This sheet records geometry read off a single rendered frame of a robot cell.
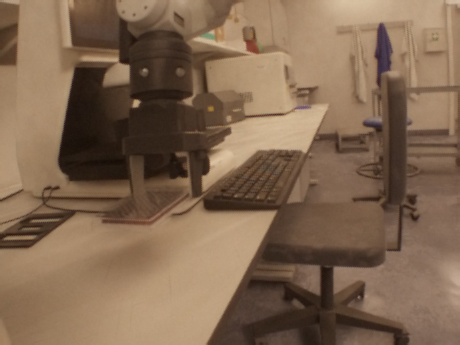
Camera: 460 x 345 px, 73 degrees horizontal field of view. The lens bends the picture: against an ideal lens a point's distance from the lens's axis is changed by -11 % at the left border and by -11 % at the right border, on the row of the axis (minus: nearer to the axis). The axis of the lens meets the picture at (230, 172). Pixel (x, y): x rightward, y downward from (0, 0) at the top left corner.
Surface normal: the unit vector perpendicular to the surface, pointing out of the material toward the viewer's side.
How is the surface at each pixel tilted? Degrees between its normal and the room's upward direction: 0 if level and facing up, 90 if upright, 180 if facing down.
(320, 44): 90
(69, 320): 0
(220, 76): 90
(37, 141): 90
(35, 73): 90
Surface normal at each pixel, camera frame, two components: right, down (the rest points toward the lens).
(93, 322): -0.11, -0.97
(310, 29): -0.30, 0.25
